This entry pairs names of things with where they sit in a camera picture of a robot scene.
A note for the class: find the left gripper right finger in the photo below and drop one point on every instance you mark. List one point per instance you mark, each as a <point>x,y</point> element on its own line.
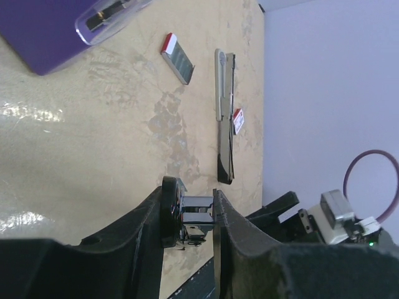
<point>248,263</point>

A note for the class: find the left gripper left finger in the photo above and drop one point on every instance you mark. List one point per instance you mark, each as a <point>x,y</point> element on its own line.
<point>123,260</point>

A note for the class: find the grey black stapler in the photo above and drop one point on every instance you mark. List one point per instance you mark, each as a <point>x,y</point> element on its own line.
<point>224,92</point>

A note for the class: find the staple box sleeve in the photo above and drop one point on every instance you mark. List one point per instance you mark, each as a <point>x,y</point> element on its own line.
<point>238,120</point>

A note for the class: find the purple metronome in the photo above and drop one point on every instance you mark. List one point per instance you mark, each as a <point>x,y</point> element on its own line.
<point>47,34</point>

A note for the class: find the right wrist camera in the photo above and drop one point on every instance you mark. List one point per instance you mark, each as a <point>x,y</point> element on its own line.
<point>340,225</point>

